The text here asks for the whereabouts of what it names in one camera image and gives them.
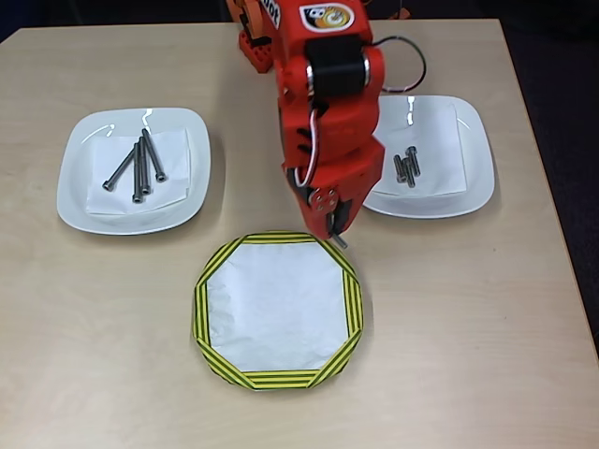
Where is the yellow black striped paper plate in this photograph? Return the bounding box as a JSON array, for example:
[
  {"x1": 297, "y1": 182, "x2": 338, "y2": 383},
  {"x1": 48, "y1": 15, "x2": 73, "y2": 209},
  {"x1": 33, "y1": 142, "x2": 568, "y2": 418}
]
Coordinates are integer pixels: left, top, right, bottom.
[{"x1": 190, "y1": 229, "x2": 366, "y2": 392}]

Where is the white paper napkin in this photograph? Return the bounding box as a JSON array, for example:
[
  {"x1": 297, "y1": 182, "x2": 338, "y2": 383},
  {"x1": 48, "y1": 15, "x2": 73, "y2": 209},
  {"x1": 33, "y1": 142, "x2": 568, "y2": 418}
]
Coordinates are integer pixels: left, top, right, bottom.
[
  {"x1": 373, "y1": 103, "x2": 469, "y2": 197},
  {"x1": 85, "y1": 126, "x2": 193, "y2": 217}
]

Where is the white square plate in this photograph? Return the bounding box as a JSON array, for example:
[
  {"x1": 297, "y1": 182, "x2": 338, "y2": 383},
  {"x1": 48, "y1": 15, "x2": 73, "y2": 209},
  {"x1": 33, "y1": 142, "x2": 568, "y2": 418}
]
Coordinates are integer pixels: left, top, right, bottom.
[
  {"x1": 55, "y1": 107, "x2": 212, "y2": 236},
  {"x1": 362, "y1": 94, "x2": 496, "y2": 220}
]

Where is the white red servo cable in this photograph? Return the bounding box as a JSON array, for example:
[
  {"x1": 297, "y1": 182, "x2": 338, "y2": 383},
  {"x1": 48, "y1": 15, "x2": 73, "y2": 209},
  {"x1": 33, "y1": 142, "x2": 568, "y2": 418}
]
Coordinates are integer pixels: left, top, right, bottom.
[{"x1": 294, "y1": 100, "x2": 329, "y2": 188}]

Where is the thin black red servo cable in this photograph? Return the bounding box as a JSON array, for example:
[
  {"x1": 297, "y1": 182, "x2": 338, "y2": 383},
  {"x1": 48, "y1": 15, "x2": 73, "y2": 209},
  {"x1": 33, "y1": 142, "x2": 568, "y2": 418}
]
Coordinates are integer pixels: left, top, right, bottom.
[{"x1": 373, "y1": 35, "x2": 428, "y2": 94}]

